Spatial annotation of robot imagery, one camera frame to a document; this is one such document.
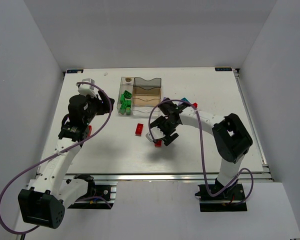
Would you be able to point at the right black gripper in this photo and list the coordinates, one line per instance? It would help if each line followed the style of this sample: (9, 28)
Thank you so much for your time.
(166, 127)

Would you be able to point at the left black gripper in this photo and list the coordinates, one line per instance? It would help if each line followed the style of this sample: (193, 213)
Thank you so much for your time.
(103, 102)

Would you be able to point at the red 2x2 lego brick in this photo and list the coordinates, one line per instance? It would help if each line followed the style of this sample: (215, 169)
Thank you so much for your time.
(158, 144)

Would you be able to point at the green curved lego brick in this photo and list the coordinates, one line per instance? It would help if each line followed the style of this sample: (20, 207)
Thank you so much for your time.
(122, 98)

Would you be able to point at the green 2x4 lego brick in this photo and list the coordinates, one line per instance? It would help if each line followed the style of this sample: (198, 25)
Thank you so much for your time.
(126, 103)

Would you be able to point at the green lego brick carried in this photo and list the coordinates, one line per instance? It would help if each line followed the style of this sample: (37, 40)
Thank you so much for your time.
(127, 94)

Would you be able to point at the green 2x2 sloped lego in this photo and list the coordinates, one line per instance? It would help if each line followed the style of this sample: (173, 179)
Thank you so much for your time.
(122, 109)

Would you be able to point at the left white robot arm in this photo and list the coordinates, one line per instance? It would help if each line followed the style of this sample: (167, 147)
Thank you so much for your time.
(46, 200)

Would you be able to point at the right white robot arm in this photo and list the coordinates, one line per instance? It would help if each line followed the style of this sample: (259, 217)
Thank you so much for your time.
(231, 138)

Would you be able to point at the red lego brick left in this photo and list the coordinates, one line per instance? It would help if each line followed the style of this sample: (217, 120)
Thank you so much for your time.
(89, 130)

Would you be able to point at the red 2x4 lego brick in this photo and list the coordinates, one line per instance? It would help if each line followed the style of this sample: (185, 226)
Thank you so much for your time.
(139, 129)

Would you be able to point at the red rounded lego brick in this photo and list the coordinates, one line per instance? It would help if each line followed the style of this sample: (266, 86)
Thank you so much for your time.
(195, 104)

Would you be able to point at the amber tinted container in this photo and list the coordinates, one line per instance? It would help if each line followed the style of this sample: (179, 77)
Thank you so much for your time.
(146, 97)

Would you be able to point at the tall clear narrow container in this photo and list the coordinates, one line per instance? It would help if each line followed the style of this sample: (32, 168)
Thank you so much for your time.
(126, 83)

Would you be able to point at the grey smoked container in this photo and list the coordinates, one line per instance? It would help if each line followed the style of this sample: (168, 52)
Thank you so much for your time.
(147, 84)

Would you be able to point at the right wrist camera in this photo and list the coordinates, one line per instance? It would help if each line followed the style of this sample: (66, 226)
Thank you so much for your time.
(154, 135)

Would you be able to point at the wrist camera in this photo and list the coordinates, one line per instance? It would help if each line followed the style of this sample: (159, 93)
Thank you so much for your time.
(87, 89)
(154, 135)

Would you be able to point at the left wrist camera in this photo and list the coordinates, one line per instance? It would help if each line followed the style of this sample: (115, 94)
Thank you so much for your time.
(87, 89)

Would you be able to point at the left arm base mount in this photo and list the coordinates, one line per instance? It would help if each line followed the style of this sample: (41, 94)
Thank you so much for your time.
(99, 196)

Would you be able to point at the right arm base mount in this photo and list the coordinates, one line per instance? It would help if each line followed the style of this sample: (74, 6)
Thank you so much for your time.
(224, 202)

